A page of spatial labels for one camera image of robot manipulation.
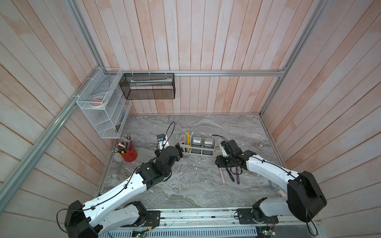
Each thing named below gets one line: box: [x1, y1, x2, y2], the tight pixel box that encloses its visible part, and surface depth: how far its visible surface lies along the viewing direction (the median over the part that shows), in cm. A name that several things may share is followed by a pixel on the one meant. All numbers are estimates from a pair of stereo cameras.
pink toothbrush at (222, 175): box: [219, 167, 225, 184], surface depth 90 cm
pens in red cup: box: [111, 133, 133, 154], surface depth 89 cm
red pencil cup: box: [119, 145, 138, 163], surface depth 95 cm
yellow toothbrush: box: [187, 131, 191, 153], surface depth 92 cm
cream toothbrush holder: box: [179, 133, 216, 156], surface depth 94 cm
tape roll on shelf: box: [89, 95, 108, 109], surface depth 75 cm
